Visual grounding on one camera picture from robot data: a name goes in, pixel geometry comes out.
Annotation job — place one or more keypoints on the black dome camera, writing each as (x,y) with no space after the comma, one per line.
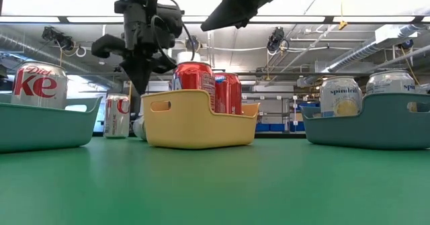
(406,43)

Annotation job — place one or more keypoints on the blue storage bins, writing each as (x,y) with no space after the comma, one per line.
(268,127)

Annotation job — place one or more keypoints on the silver Diet Coke can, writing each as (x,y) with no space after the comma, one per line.
(116,117)
(40,84)

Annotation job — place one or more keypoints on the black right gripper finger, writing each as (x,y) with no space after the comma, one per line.
(231,15)

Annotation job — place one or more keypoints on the yellow plastic bin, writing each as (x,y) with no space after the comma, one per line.
(195,127)

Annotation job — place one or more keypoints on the teal plastic bin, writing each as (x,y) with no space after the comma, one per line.
(43,131)

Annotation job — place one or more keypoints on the Spindrift sparkling water can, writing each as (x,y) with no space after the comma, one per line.
(339,94)
(140,129)
(389,82)

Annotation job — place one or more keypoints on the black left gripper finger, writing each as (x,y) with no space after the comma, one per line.
(139,74)

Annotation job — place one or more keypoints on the red Fanta can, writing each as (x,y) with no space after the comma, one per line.
(228,94)
(191,79)

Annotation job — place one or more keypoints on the white cylindrical tank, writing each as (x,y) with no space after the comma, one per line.
(188,57)

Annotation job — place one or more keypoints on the yellow hanging hook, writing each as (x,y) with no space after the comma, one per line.
(342,25)

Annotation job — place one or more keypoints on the round black ceiling device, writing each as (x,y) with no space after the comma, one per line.
(196,45)

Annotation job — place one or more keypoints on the blue-grey plastic bin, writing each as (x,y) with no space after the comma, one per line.
(363,127)

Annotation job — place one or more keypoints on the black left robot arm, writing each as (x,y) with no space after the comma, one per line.
(141,20)

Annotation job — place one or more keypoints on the black ceiling-mounted camera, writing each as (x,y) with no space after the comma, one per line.
(276,38)
(57,37)

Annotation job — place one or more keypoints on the large silver ceiling duct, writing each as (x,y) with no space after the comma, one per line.
(369,47)

